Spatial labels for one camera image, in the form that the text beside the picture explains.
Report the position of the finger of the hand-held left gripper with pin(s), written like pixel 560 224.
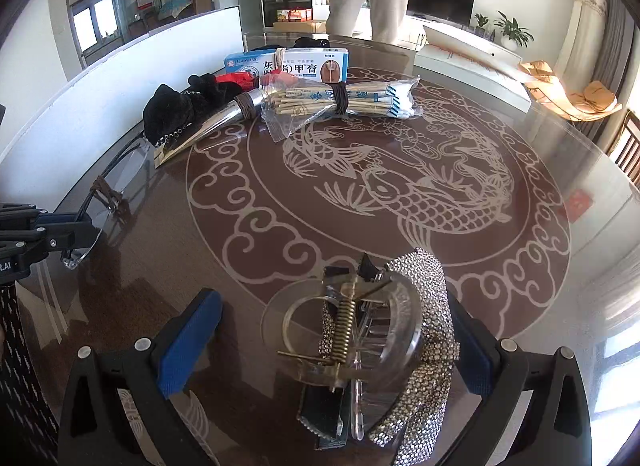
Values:
pixel 70 243
pixel 65 223

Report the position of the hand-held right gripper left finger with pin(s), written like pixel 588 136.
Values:
pixel 192 341

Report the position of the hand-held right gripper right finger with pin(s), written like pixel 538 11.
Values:
pixel 475 356

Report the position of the rhinestone hair clip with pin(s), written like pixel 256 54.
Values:
pixel 425 306

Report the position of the rimless eyeglasses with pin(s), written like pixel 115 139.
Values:
pixel 127 170

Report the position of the clear hair claw clip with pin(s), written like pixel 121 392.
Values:
pixel 300 316

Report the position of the silver cream tube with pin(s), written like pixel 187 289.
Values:
pixel 210 125

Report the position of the red snack packet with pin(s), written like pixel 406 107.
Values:
pixel 239 78

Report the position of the dark patterned cloth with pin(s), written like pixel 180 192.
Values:
pixel 25 386

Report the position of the white board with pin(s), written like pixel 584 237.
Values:
pixel 100 95

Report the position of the black velvet pouch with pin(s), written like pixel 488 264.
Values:
pixel 175 105

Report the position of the blue medicine box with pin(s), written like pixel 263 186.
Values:
pixel 242 64

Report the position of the blue floral cover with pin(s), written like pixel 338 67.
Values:
pixel 172 8

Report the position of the wooden chair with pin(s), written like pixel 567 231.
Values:
pixel 625 145

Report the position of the bagged bundle of cotton swabs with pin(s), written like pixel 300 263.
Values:
pixel 310 100

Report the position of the orange lounge chair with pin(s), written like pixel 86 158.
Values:
pixel 565 90

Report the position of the white medicine box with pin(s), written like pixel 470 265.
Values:
pixel 310 65

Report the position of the white flat box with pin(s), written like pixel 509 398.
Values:
pixel 465 60

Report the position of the cardboard box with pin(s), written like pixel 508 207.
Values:
pixel 295 24

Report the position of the black hair clip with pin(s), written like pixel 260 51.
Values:
pixel 311 42

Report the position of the white tv cabinet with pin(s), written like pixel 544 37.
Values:
pixel 495 48

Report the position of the large potted plant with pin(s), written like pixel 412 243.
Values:
pixel 512 28

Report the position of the small potted plant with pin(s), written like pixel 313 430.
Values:
pixel 481 23

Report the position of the covered standing air conditioner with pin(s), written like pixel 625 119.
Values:
pixel 580 30

